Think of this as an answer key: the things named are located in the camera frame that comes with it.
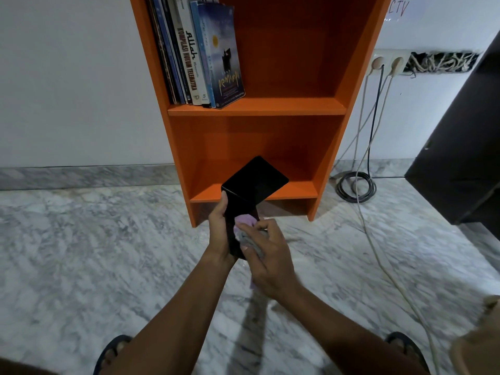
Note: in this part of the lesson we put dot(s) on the dark brown cabinet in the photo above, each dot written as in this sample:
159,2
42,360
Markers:
457,144

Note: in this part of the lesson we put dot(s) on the purple cleaning cloth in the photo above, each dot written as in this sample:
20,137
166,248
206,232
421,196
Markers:
246,219

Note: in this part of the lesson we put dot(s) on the white paper wall note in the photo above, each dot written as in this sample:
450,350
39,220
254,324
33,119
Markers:
406,7

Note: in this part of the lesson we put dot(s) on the white wall socket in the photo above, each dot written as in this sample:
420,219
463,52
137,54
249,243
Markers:
386,60

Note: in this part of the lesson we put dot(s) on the black display stand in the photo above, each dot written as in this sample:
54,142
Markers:
254,179

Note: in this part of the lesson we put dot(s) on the person's sandalled foot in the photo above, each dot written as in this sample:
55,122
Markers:
406,345
111,351

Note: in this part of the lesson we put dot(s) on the dark blue boat cover book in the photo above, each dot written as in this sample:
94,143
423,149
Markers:
224,54

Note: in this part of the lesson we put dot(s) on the small green cover book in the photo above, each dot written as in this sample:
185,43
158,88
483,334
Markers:
197,35

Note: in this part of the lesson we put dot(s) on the person's sandalled right foot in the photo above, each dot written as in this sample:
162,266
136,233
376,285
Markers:
406,345

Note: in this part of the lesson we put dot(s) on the person's sandalled left foot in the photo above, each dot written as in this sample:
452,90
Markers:
111,351

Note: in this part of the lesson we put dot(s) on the person's left hand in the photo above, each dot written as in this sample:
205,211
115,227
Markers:
218,238

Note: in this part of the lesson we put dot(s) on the orange wooden bookshelf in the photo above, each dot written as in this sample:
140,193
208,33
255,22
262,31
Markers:
281,46

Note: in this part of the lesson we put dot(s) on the cream red-titled cover book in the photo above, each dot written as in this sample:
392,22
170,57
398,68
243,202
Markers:
183,50

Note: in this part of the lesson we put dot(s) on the white cover book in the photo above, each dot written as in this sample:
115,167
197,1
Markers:
194,46

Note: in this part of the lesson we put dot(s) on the person's left forearm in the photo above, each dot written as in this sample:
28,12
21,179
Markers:
175,320

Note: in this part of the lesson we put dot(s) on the person's right forearm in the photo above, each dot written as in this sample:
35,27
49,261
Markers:
351,331

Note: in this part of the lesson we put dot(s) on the blue maths textbook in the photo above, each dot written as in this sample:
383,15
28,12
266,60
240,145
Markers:
158,15

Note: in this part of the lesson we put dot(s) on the person's right hand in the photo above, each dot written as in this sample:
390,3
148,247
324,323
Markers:
273,265

